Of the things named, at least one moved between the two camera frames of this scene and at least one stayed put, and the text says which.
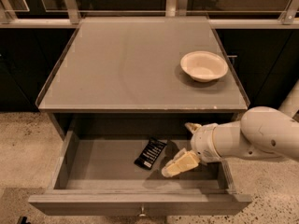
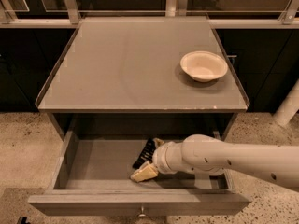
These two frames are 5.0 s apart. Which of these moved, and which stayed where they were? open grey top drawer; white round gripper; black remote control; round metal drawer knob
Moved: white round gripper
Stayed: open grey top drawer; round metal drawer knob; black remote control
